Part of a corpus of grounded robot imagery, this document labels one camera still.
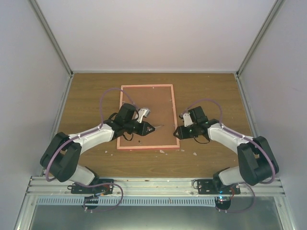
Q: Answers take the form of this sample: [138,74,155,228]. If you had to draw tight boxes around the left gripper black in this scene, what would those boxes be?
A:
[125,120,155,136]

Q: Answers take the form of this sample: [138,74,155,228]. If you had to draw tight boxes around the pink picture frame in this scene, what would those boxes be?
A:
[117,84,180,150]

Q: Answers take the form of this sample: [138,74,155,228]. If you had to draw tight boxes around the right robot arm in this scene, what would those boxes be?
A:
[174,106,279,194]

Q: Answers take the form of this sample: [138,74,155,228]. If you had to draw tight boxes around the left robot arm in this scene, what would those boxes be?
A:
[40,103,155,194]

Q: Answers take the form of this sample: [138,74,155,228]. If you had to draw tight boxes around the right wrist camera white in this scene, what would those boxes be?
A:
[179,112,193,127]

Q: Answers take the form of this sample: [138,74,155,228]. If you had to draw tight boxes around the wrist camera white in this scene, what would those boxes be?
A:
[136,108,151,123]
[179,112,193,127]

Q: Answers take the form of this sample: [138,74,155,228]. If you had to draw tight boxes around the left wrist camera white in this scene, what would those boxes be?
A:
[136,108,151,123]

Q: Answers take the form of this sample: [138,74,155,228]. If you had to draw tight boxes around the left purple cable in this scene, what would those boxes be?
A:
[45,88,137,182]

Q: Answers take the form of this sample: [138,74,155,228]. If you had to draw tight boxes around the purple cable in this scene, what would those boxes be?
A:
[182,98,276,184]
[45,88,137,182]

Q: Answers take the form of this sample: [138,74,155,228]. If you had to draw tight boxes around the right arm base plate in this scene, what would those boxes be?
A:
[192,179,241,195]

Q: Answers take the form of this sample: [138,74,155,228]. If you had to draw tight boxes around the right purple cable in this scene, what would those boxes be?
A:
[182,98,276,184]

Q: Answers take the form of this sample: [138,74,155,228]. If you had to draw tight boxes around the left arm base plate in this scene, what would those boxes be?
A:
[67,179,114,195]

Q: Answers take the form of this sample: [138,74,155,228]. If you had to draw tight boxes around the aluminium front rail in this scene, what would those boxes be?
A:
[26,177,285,197]

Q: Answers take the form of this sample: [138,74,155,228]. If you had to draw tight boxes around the grey slotted cable duct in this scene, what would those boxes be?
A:
[36,196,215,207]

